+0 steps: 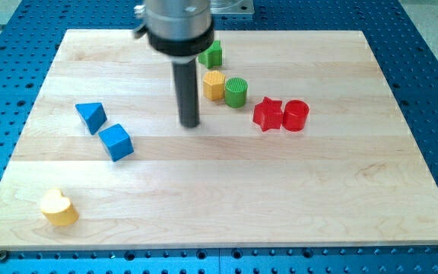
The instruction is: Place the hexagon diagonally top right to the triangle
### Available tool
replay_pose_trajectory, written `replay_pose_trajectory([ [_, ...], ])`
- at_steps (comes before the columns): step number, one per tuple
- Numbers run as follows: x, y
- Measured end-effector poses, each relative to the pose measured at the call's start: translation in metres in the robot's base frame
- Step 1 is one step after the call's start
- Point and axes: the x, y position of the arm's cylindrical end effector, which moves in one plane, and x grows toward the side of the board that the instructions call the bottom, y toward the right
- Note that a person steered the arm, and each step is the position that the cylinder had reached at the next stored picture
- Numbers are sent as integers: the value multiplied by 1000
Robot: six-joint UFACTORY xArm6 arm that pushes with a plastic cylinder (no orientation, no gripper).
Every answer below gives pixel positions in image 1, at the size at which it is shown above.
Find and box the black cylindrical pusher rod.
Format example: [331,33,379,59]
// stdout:
[172,58,200,128]

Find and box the yellow hexagon block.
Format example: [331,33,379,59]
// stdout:
[203,71,226,100]

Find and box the blue triangle block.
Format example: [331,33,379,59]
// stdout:
[75,102,107,135]

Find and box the green star block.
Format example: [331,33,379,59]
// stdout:
[198,40,223,69]

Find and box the green cylinder block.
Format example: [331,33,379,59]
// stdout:
[224,78,248,108]

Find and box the red star block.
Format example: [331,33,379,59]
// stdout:
[252,97,283,132]

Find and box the blue cube block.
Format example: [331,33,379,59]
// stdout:
[98,124,134,162]

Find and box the red cylinder block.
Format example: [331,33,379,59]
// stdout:
[282,100,309,132]

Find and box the light wooden board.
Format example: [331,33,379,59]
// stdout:
[0,30,438,250]

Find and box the yellow heart block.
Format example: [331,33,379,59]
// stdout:
[40,189,79,226]

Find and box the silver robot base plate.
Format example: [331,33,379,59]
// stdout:
[210,0,255,15]

